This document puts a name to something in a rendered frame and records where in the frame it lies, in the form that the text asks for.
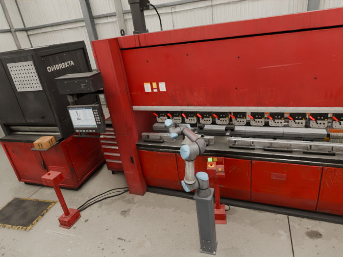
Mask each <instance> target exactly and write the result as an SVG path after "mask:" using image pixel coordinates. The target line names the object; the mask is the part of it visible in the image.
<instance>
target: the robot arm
mask: <svg viewBox="0 0 343 257"><path fill-rule="evenodd" d="M164 127H166V128H167V129H168V132H169V135H170V137H171V138H172V139H174V138H176V137H178V135H179V134H184V135H185V136H186V137H187V138H189V139H190V140H191V141H192V142H193V143H190V144H186V145H183V146H182V147H181V148H180V153H181V157H182V159H184V160H185V177H184V180H182V186H183V188H184V190H185V191H186V192H189V191H192V190H194V189H197V191H196V193H197V196H198V197H200V198H207V197H209V196H210V195H211V189H210V187H209V177H208V174H207V173H205V172H198V173H197V174H196V176H194V161H195V159H196V156H197V155H200V154H202V153H203V152H204V151H205V149H206V142H205V141H204V140H203V139H202V138H200V137H198V136H197V135H196V134H195V133H194V132H193V131H192V130H191V128H190V126H189V125H184V126H180V127H179V124H175V123H174V122H173V121H172V120H170V119H167V120H166V121H165V126H164Z"/></svg>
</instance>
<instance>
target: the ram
mask: <svg viewBox="0 0 343 257"><path fill-rule="evenodd" d="M121 55H122V60H123V63H124V68H125V73H126V77H127V82H128V87H129V92H130V97H131V102H132V106H169V107H339V108H343V27H334V28H325V29H315V30H305V31H296V32H287V33H277V34H267V35H258V36H248V37H238V38H229V39H219V40H210V41H200V42H191V43H181V44H171V45H162V46H152V47H142V48H133V49H124V50H121ZM160 82H165V88H166V91H160V88H159V83H160ZM144 83H150V87H151V92H146V91H145V87H144ZM153 83H156V86H157V87H156V88H153ZM154 89H157V91H154ZM133 110H144V111H217V112H290V113H343V111H340V110H240V109H140V108H133Z"/></svg>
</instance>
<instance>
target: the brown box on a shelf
mask: <svg viewBox="0 0 343 257"><path fill-rule="evenodd" d="M58 143H59V141H56V140H55V137H54V136H43V137H41V138H40V139H38V140H37V141H35V142H34V146H35V147H33V148H32V149H30V150H37V151H47V150H49V149H50V148H52V147H53V146H55V145H56V144H58Z"/></svg>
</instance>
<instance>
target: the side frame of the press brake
mask: <svg viewBox="0 0 343 257"><path fill-rule="evenodd" d="M117 37H120V36H117ZM117 37H111V38H105V39H99V40H93V41H91V44H92V48H93V52H94V56H95V60H96V64H97V68H98V71H100V72H101V76H102V80H103V84H104V87H103V91H104V95H105V99H106V103H107V107H108V110H109V114H110V118H111V122H112V126H113V130H114V134H115V138H116V142H117V146H118V150H119V154H120V158H121V162H122V166H123V169H124V173H125V177H126V181H127V185H128V189H129V193H130V194H135V195H141V196H143V195H144V194H145V193H146V189H147V187H148V185H147V183H146V181H145V179H144V176H143V172H142V167H141V163H140V158H139V153H138V149H137V146H136V143H137V142H138V141H139V140H140V139H141V138H142V133H143V132H145V133H159V132H154V131H153V125H154V124H155V123H158V122H157V118H154V113H155V114H156V111H144V110H133V107H132V102H131V97H130V92H129V87H128V82H127V77H126V73H125V68H124V63H123V58H122V55H121V50H124V48H122V49H120V48H119V44H118V39H117Z"/></svg>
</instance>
